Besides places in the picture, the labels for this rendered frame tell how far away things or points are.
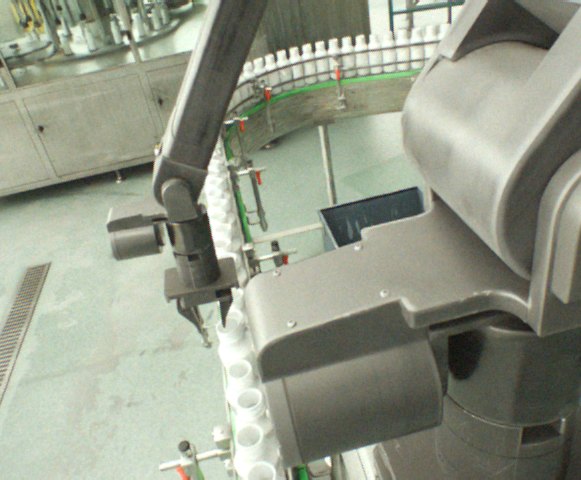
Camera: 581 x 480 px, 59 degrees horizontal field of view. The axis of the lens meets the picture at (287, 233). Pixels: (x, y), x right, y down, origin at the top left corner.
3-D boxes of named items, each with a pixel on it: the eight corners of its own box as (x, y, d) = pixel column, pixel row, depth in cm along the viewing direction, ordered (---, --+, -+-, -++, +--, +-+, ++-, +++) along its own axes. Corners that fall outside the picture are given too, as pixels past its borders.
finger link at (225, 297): (190, 317, 81) (178, 269, 76) (236, 308, 82) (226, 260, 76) (192, 347, 75) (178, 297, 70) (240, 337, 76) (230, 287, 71)
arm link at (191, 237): (206, 212, 65) (204, 191, 69) (150, 221, 64) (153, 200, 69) (215, 257, 68) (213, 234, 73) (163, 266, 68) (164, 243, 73)
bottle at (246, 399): (252, 489, 77) (226, 420, 68) (251, 453, 82) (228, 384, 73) (291, 483, 77) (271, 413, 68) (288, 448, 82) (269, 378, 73)
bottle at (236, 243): (228, 299, 116) (210, 238, 107) (225, 283, 121) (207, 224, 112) (254, 292, 116) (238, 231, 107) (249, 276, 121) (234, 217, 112)
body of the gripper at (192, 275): (167, 279, 76) (155, 237, 72) (235, 266, 77) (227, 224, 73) (166, 307, 71) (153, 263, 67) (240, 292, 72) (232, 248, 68)
